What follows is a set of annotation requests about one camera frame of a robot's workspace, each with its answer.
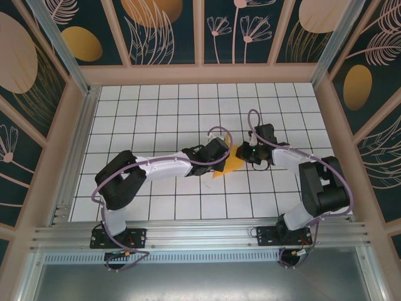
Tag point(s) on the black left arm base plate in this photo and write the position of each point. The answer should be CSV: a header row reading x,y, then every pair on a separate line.
x,y
138,236

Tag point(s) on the aluminium side rail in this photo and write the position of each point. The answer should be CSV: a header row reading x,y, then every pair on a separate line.
x,y
78,150

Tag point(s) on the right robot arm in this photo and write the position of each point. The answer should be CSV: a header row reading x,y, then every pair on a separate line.
x,y
288,156

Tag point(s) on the aluminium mounting rail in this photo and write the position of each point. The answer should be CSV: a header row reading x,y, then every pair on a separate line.
x,y
200,233

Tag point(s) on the orange cloth sheet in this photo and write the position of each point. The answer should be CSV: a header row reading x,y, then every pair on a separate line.
x,y
235,161

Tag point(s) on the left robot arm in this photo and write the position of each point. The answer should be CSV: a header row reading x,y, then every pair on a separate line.
x,y
163,164

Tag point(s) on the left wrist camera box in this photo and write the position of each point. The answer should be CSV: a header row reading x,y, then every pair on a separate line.
x,y
213,135

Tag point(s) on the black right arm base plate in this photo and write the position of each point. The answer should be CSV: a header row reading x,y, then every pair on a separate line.
x,y
266,236

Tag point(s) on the aluminium frame post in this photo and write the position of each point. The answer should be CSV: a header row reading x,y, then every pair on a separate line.
x,y
64,50
336,47

